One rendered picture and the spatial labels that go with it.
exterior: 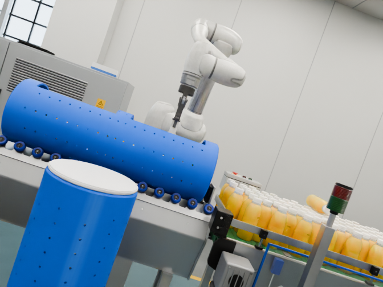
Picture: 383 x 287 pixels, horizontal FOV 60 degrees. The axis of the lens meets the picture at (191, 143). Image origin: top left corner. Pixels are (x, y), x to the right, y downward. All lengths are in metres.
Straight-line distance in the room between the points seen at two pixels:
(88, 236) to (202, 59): 0.91
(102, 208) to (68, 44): 3.45
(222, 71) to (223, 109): 2.85
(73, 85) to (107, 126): 1.82
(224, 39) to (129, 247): 1.27
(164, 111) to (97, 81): 1.17
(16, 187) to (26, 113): 0.30
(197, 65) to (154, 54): 2.89
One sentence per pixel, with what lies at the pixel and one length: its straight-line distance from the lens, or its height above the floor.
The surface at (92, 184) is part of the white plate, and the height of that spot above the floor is 1.04.
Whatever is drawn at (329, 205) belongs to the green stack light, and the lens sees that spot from 1.30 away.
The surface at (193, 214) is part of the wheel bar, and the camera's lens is 1.44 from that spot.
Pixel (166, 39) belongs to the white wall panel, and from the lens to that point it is 4.43.
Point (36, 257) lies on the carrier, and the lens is 1.04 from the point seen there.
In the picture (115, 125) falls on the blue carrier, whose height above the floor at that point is 1.17.
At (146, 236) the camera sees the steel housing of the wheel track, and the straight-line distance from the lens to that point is 1.47.
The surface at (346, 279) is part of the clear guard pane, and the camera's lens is 1.54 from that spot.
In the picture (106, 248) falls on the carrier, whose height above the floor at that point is 0.86.
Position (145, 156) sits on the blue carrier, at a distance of 1.36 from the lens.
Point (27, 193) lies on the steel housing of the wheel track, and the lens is 1.52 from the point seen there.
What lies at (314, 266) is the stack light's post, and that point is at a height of 0.95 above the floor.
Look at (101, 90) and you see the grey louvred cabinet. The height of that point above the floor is 1.30.
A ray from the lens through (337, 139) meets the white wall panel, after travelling 4.86.
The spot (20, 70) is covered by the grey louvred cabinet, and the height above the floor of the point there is 1.22.
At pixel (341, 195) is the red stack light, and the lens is 1.28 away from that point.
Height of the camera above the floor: 1.28
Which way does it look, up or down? 3 degrees down
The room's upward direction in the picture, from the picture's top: 20 degrees clockwise
